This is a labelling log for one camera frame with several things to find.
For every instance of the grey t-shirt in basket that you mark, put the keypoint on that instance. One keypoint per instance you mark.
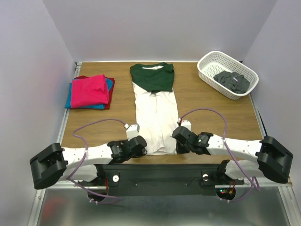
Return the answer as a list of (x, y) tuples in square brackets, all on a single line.
[(233, 81)]

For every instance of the white perforated laundry basket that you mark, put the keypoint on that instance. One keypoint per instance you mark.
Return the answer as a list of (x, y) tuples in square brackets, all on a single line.
[(216, 62)]

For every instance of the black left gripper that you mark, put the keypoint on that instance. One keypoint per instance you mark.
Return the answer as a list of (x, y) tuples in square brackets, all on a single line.
[(140, 154)]

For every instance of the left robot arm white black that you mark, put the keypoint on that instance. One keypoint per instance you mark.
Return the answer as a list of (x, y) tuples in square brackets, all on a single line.
[(56, 163)]

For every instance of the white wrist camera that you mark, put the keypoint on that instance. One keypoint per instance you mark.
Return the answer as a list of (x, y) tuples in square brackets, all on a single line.
[(132, 130), (184, 123)]

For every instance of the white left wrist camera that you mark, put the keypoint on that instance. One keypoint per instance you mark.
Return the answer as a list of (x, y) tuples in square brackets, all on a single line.
[(132, 130)]

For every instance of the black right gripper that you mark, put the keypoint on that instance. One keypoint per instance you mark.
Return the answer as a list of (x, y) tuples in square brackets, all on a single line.
[(179, 149)]

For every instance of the aluminium frame rail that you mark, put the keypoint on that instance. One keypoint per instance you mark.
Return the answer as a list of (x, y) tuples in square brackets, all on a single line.
[(191, 92)]

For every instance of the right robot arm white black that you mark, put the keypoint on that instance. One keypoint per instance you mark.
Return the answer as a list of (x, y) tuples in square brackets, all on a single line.
[(259, 158)]

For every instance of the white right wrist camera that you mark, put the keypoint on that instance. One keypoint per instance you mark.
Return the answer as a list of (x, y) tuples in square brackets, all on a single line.
[(184, 123)]

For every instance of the dark red folded t-shirt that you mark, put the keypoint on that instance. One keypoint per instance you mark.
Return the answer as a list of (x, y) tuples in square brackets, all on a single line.
[(110, 83)]

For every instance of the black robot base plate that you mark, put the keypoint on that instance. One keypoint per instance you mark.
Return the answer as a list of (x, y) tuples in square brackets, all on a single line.
[(161, 179)]

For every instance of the pink folded t-shirt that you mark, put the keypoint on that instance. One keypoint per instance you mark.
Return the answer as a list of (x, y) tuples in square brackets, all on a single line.
[(89, 91)]

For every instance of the white and green t-shirt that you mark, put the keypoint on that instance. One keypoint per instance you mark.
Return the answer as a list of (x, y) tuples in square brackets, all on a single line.
[(156, 106)]

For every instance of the blue folded t-shirt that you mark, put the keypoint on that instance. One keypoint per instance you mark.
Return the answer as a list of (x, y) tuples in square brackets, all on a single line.
[(68, 101)]

